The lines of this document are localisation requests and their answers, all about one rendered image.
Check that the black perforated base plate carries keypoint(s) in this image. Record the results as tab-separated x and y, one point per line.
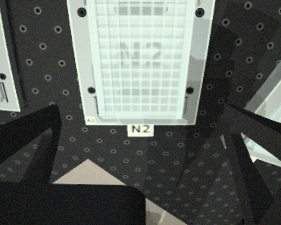
183	169

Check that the blue and white plate washer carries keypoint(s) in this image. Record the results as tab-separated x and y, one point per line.
241	222

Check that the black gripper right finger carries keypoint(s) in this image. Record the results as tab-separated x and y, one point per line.
254	196

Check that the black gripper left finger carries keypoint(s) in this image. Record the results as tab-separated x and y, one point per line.
15	134

